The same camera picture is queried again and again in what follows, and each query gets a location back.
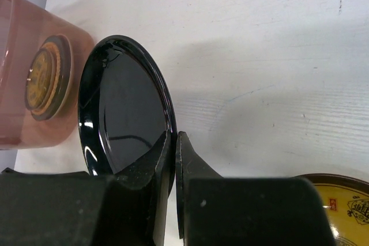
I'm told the large yellow patterned plate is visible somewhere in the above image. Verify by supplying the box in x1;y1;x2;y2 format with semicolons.
24;34;74;122

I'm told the small yellow patterned plate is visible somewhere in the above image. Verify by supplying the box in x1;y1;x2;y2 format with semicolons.
303;173;368;245

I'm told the black glossy plate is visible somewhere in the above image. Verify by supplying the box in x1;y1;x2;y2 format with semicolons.
78;35;178;176

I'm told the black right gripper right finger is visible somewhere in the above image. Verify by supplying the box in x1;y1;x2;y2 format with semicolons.
175;131;336;245

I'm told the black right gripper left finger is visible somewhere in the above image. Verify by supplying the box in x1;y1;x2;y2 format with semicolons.
1;132;169;245

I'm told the pink translucent plastic bin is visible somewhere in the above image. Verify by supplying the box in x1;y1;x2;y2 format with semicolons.
1;0;94;149

